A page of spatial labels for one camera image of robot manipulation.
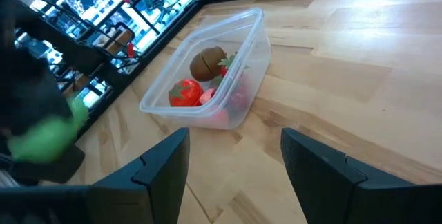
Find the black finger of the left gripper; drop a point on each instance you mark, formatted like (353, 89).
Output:
(52, 103)
(52, 170)

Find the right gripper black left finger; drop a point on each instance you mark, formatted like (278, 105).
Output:
(152, 189)

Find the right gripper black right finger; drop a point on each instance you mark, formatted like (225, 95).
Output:
(338, 189)

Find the large green toy pepper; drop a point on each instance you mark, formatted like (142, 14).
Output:
(45, 141)

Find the red toy tomato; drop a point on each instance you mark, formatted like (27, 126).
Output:
(186, 94)

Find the brown toy kiwi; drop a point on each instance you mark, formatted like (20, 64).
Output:
(206, 64)

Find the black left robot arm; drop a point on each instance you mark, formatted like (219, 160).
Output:
(83, 56)

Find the clear plastic tupperware container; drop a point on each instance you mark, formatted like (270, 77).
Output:
(248, 44)

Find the black office chair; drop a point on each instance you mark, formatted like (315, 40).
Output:
(160, 4)

